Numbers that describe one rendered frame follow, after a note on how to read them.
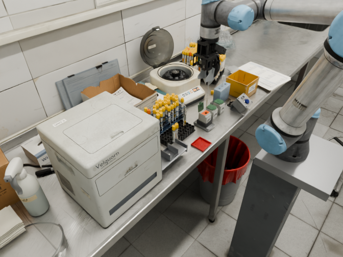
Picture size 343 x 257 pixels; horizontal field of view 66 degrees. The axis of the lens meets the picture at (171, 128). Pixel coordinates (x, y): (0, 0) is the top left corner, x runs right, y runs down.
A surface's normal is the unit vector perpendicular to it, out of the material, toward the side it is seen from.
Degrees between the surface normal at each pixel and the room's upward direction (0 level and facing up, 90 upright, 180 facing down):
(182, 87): 90
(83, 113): 0
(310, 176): 1
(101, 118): 0
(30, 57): 90
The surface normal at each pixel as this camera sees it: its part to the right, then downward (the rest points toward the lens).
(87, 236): -0.01, -0.77
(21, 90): 0.75, 0.41
